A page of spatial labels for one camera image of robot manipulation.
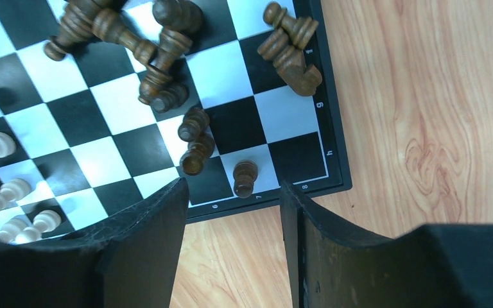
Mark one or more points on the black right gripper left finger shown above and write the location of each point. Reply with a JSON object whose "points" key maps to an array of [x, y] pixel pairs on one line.
{"points": [[129, 259]]}

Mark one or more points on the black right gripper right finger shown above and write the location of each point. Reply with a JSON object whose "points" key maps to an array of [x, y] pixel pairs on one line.
{"points": [[335, 263]]}

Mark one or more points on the dark pawn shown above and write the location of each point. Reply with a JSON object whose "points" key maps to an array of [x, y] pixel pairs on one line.
{"points": [[245, 174]]}

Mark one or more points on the black white chessboard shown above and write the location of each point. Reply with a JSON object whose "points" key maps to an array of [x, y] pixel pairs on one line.
{"points": [[89, 127]]}

